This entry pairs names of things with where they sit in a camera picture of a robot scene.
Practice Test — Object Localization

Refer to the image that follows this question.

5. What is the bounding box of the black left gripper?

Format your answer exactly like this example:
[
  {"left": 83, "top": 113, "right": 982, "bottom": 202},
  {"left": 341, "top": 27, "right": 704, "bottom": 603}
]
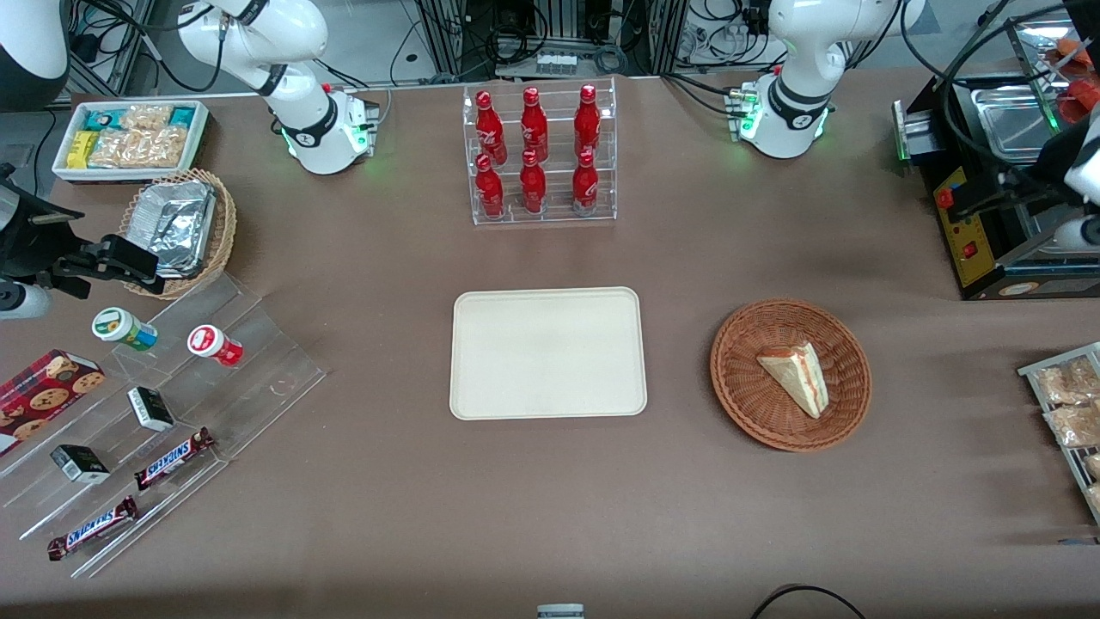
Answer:
[{"left": 950, "top": 168, "right": 1071, "bottom": 224}]

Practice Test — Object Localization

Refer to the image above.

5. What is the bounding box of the triangular sandwich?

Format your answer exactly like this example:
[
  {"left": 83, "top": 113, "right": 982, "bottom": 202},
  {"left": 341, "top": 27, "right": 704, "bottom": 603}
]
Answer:
[{"left": 756, "top": 340, "right": 830, "bottom": 420}]

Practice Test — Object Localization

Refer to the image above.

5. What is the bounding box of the oval tan wicker basket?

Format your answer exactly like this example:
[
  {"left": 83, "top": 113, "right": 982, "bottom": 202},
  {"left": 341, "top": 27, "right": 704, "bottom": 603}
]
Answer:
[{"left": 119, "top": 169, "right": 238, "bottom": 300}]

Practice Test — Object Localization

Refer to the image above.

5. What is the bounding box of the tray of packaged snacks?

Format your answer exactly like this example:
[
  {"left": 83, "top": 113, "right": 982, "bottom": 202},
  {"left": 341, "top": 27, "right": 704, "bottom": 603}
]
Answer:
[{"left": 1018, "top": 342, "right": 1100, "bottom": 525}]

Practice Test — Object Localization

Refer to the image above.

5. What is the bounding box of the round brown wicker basket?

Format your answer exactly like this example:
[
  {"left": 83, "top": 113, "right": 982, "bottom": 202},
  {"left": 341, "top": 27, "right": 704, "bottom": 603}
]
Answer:
[{"left": 710, "top": 298, "right": 872, "bottom": 453}]

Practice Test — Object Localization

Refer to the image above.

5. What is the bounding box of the cream rectangular tray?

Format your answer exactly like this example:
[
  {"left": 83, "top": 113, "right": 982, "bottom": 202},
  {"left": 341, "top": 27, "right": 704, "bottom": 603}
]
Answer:
[{"left": 449, "top": 286, "right": 648, "bottom": 421}]

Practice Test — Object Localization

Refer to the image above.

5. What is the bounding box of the silver foil container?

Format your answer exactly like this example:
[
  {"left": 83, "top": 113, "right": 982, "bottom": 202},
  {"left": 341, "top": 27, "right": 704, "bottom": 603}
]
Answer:
[{"left": 129, "top": 179, "right": 217, "bottom": 279}]

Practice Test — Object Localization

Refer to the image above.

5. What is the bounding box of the green lid white cup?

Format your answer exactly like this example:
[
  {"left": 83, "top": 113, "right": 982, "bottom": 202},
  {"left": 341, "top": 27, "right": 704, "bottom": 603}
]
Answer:
[{"left": 92, "top": 307, "right": 159, "bottom": 352}]

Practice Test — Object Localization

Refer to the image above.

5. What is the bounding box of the steel food pan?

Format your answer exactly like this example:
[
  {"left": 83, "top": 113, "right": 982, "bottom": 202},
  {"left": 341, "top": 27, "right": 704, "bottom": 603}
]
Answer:
[{"left": 969, "top": 86, "right": 1063, "bottom": 164}]

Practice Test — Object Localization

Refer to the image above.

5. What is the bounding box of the black hot food display case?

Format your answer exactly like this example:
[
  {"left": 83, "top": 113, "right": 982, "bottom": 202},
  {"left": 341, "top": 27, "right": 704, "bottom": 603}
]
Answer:
[{"left": 892, "top": 13, "right": 1100, "bottom": 302}]

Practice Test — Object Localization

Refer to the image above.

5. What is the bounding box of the large clear cracker bag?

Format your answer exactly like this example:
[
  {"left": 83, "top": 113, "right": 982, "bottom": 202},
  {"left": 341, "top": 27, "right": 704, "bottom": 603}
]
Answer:
[{"left": 88, "top": 126, "right": 191, "bottom": 169}]

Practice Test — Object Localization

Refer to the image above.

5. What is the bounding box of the red sausage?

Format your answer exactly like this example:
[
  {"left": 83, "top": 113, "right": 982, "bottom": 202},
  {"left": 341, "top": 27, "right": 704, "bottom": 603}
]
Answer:
[{"left": 1055, "top": 76, "right": 1100, "bottom": 123}]

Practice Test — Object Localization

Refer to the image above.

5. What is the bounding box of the red lid white cup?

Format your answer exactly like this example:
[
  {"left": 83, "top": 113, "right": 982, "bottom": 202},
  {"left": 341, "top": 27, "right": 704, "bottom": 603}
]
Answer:
[{"left": 187, "top": 324, "right": 244, "bottom": 368}]

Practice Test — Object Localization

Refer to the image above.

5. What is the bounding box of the yellow snack pack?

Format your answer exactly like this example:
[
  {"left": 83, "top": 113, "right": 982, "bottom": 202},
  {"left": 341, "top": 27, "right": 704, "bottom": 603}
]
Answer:
[{"left": 66, "top": 131, "right": 101, "bottom": 170}]

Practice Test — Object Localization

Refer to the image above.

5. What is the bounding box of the small clear cracker bag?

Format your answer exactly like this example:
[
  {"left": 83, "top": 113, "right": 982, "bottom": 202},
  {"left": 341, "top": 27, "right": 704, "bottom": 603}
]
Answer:
[{"left": 120, "top": 104, "right": 174, "bottom": 132}]

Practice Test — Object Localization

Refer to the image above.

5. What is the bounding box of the white rectangular snack bin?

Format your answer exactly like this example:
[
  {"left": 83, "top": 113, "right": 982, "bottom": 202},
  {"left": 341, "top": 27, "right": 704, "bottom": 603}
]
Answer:
[{"left": 52, "top": 100, "right": 211, "bottom": 184}]

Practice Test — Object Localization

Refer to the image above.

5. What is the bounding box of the small black box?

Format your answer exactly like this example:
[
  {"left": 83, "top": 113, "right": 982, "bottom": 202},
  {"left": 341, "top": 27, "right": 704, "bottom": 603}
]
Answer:
[
  {"left": 127, "top": 386, "right": 175, "bottom": 432},
  {"left": 50, "top": 444, "right": 112, "bottom": 484}
]

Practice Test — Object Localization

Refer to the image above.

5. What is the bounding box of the red cookie box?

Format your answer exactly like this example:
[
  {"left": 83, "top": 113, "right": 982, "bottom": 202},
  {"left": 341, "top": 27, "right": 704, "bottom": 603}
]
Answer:
[{"left": 0, "top": 348, "right": 107, "bottom": 458}]

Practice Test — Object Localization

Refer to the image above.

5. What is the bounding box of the clear acrylic stepped stand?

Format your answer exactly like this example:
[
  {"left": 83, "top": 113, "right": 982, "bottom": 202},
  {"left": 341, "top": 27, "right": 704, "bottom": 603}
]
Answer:
[{"left": 0, "top": 271, "right": 328, "bottom": 579}]

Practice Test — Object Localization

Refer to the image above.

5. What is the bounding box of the brown Snickers bar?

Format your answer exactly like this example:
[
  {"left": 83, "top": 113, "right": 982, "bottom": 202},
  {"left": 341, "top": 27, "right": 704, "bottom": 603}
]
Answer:
[
  {"left": 47, "top": 496, "right": 139, "bottom": 561},
  {"left": 134, "top": 427, "right": 216, "bottom": 492}
]

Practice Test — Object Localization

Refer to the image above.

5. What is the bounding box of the red soda bottle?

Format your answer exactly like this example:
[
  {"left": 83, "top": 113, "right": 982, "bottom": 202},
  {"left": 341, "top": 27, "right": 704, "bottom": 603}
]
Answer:
[
  {"left": 520, "top": 150, "right": 547, "bottom": 214},
  {"left": 572, "top": 150, "right": 600, "bottom": 213},
  {"left": 574, "top": 84, "right": 602, "bottom": 158},
  {"left": 521, "top": 87, "right": 549, "bottom": 162},
  {"left": 475, "top": 154, "right": 505, "bottom": 218},
  {"left": 475, "top": 90, "right": 508, "bottom": 166}
]

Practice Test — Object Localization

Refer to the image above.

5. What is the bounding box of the clear acrylic bottle rack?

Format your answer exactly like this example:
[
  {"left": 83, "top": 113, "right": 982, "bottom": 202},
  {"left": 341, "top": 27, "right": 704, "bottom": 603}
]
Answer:
[{"left": 462, "top": 76, "right": 618, "bottom": 226}]

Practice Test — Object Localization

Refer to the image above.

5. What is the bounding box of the black cable loop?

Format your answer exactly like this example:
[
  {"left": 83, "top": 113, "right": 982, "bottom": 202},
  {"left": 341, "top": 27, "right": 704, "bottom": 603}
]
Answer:
[{"left": 750, "top": 585, "right": 865, "bottom": 619}]

